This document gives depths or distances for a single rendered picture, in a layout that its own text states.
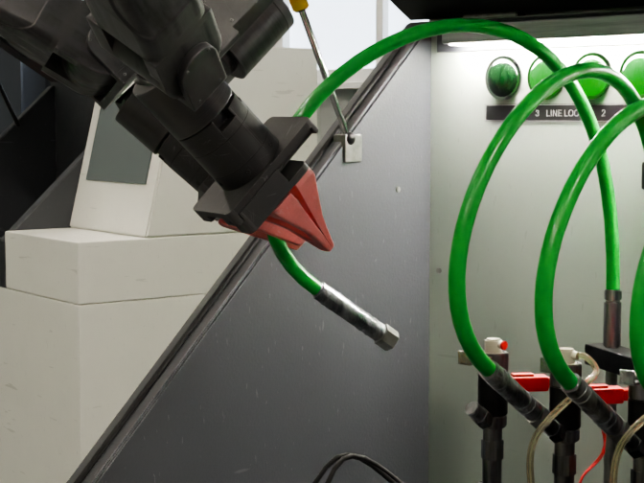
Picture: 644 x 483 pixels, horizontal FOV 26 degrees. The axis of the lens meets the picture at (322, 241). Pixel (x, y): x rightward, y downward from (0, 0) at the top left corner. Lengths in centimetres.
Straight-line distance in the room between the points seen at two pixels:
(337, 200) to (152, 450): 36
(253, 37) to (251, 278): 49
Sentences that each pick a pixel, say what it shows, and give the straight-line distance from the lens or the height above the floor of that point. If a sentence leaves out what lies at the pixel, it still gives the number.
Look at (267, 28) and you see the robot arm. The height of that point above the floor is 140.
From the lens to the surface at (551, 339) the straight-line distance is 108.
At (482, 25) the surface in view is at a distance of 136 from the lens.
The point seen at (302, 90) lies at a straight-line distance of 441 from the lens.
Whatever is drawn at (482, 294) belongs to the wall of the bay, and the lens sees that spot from 166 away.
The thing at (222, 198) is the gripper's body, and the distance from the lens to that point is 107.
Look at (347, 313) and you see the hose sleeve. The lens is 131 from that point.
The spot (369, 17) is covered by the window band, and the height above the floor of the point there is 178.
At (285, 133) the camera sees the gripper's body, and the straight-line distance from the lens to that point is 108.
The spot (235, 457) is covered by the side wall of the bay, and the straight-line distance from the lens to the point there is 151.
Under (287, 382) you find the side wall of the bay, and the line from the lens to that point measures 154.
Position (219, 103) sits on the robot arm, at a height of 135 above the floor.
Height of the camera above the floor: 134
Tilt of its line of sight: 5 degrees down
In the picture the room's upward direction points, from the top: straight up
